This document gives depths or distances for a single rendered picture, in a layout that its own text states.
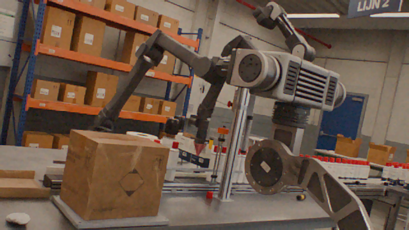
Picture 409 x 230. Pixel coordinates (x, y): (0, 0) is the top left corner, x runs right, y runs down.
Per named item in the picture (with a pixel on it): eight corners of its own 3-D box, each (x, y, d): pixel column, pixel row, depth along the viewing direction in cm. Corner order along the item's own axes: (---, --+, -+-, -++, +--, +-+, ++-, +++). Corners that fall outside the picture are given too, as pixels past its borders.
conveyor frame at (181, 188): (290, 188, 268) (291, 182, 268) (302, 193, 259) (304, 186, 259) (42, 184, 168) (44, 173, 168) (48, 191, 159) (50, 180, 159)
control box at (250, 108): (248, 115, 220) (254, 82, 219) (252, 116, 203) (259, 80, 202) (230, 111, 220) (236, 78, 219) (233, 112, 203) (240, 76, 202)
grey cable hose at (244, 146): (243, 152, 217) (250, 115, 216) (247, 154, 214) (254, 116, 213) (238, 152, 215) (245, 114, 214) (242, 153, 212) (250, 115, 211)
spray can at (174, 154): (170, 179, 204) (177, 140, 203) (175, 182, 200) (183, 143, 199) (162, 179, 201) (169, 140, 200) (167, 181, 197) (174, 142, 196)
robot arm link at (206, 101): (231, 48, 191) (245, 49, 198) (224, 42, 194) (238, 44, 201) (199, 119, 210) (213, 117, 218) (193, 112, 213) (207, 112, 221)
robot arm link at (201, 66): (152, 22, 163) (169, 32, 170) (136, 50, 165) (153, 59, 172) (214, 61, 133) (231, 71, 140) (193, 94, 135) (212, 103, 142)
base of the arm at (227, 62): (229, 84, 128) (236, 48, 127) (211, 82, 133) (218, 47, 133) (245, 88, 134) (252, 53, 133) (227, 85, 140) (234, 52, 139)
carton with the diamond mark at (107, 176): (126, 196, 168) (138, 135, 166) (158, 216, 150) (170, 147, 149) (58, 198, 148) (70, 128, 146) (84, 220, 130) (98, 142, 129)
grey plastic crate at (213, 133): (237, 148, 479) (241, 131, 478) (264, 156, 453) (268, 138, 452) (206, 147, 434) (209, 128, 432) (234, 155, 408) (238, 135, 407)
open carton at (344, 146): (329, 152, 732) (333, 133, 730) (342, 153, 764) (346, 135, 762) (349, 157, 702) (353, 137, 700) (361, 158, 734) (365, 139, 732)
